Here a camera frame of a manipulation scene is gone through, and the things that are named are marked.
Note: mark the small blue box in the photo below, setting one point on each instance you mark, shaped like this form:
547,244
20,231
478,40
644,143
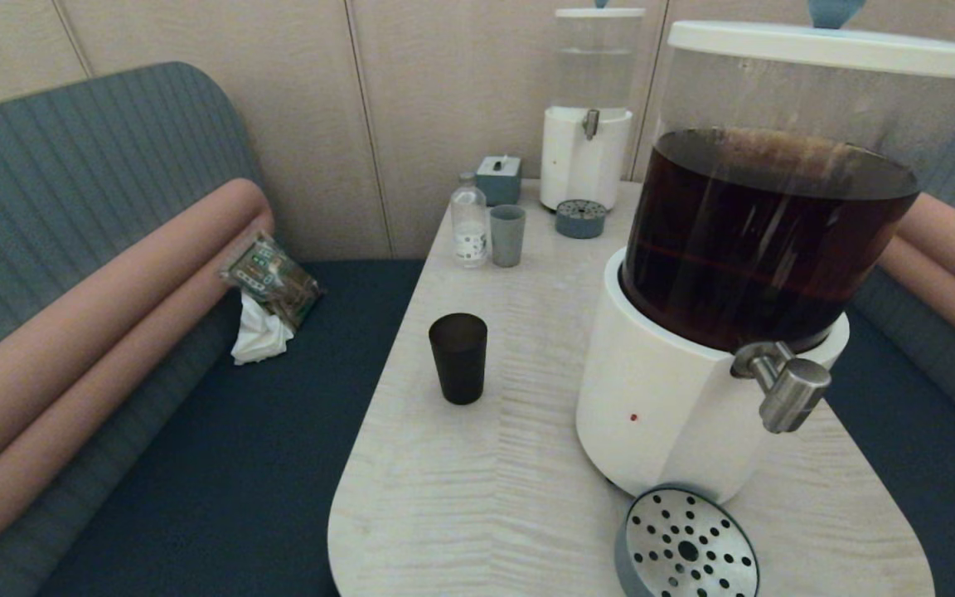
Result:
498,182

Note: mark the clear plastic bottle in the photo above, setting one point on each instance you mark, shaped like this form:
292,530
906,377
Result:
469,225

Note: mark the small blue drip tray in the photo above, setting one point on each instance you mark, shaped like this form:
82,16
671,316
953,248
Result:
581,220

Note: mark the large metal dispenser tap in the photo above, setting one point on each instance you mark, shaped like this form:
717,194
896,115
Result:
792,396

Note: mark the small clear water dispenser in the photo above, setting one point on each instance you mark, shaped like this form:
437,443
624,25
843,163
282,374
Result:
581,167

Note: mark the black cup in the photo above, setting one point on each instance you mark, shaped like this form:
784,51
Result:
458,365

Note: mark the dark teal seat cushion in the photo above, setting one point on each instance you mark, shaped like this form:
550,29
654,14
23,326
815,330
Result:
925,497
278,414

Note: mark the large silver drip tray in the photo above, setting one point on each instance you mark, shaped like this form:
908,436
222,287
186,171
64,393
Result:
685,549

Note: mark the large dark tea dispenser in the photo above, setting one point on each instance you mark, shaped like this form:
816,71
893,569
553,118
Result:
693,265

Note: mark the grey-blue cup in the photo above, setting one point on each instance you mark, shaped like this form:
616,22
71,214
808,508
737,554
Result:
507,237

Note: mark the crumpled white tissue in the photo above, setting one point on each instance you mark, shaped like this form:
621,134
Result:
259,336

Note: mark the ribbed grey-blue bench backrest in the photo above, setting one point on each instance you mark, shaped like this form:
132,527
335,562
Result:
71,166
942,352

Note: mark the small metal dispenser tap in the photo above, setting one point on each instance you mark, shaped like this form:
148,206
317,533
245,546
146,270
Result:
590,124

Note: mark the large white dispenser lid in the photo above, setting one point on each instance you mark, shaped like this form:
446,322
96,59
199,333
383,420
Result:
817,48

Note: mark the small white dispenser lid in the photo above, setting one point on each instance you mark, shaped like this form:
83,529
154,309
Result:
600,12

